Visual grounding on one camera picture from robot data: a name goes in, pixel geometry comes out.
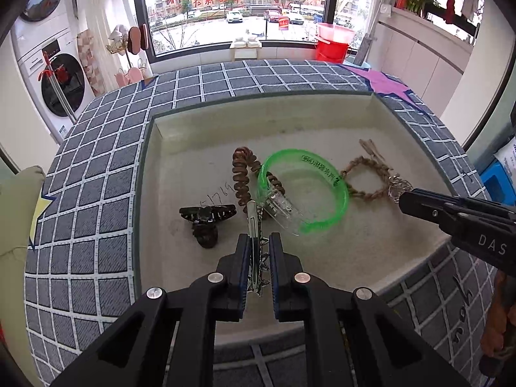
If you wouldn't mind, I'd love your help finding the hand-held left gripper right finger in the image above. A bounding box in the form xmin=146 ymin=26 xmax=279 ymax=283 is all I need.
xmin=269 ymin=232 xmax=471 ymax=387

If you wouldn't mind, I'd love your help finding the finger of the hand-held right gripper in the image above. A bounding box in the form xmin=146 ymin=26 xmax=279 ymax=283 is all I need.
xmin=398 ymin=199 xmax=516 ymax=237
xmin=403 ymin=188 xmax=516 ymax=223

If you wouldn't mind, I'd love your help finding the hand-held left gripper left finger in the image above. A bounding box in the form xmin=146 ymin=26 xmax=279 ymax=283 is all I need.
xmin=50 ymin=233 xmax=251 ymax=387

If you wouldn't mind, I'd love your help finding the grey-green rectangular tray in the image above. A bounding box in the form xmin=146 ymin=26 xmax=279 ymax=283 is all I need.
xmin=132 ymin=91 xmax=490 ymax=351

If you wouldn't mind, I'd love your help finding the silver star hair clip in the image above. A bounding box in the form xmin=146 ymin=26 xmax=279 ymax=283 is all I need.
xmin=245 ymin=199 xmax=272 ymax=297

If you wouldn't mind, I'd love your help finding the clear plastic hair claw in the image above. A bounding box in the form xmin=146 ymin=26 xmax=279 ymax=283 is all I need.
xmin=258 ymin=187 xmax=303 ymax=238

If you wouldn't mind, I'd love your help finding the black hair claw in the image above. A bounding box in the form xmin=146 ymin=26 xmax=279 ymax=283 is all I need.
xmin=179 ymin=204 xmax=237 ymax=250

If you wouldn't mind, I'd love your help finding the braided rope bracelet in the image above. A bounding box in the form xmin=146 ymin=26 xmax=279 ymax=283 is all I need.
xmin=340 ymin=139 xmax=400 ymax=203

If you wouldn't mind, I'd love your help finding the brown spiral hair tie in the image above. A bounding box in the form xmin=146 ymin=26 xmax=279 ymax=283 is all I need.
xmin=231 ymin=147 xmax=286 ymax=215

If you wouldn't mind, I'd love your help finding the green plastic bangle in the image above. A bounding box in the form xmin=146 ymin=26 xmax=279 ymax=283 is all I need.
xmin=256 ymin=149 xmax=350 ymax=236

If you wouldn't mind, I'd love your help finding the person's right hand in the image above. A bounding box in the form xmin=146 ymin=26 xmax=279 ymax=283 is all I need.
xmin=481 ymin=269 xmax=516 ymax=372

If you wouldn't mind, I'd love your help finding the blue plastic stool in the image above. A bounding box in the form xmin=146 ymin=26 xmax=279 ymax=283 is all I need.
xmin=481 ymin=161 xmax=516 ymax=207

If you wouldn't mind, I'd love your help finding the white cabinet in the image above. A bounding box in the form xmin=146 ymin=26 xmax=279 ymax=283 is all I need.
xmin=372 ymin=7 xmax=475 ymax=120

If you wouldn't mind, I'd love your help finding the grey checkered tablecloth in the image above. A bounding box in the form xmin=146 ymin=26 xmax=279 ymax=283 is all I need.
xmin=24 ymin=58 xmax=501 ymax=387

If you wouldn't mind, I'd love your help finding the grey board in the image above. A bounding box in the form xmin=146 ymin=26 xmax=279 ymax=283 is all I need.
xmin=354 ymin=28 xmax=374 ymax=65

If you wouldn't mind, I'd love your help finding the red plastic bucket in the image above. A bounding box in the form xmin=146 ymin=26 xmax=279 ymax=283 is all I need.
xmin=314 ymin=36 xmax=350 ymax=64

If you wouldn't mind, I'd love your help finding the pink plastic basin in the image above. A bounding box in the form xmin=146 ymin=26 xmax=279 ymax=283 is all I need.
xmin=316 ymin=23 xmax=356 ymax=45

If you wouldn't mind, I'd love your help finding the white stool with shoes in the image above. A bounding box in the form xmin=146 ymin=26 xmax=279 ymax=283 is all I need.
xmin=229 ymin=34 xmax=263 ymax=62

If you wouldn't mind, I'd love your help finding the pink slippers pair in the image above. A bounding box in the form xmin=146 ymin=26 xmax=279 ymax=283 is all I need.
xmin=114 ymin=68 xmax=146 ymax=88

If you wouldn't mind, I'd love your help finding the beige sofa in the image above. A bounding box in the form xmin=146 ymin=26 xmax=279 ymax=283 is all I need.
xmin=0 ymin=164 xmax=48 ymax=387

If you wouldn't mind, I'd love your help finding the gold slipper rack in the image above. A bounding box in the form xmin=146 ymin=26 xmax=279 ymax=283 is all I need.
xmin=106 ymin=24 xmax=156 ymax=88

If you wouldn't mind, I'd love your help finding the brown slipper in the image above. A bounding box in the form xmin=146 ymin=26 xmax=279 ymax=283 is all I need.
xmin=128 ymin=26 xmax=143 ymax=53

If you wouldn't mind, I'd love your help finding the tile pattern board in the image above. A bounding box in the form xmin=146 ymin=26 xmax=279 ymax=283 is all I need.
xmin=76 ymin=29 xmax=106 ymax=98

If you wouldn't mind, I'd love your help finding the metal pole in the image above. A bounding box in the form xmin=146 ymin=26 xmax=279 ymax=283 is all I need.
xmin=39 ymin=50 xmax=78 ymax=125

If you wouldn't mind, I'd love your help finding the white washing machine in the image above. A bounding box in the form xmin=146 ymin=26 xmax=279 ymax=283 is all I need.
xmin=12 ymin=28 xmax=98 ymax=144

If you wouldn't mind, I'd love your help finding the white plush slipper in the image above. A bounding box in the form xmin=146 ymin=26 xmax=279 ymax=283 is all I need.
xmin=108 ymin=24 xmax=130 ymax=51

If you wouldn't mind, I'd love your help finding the white curtain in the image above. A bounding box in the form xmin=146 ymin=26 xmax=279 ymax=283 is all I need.
xmin=76 ymin=0 xmax=134 ymax=74

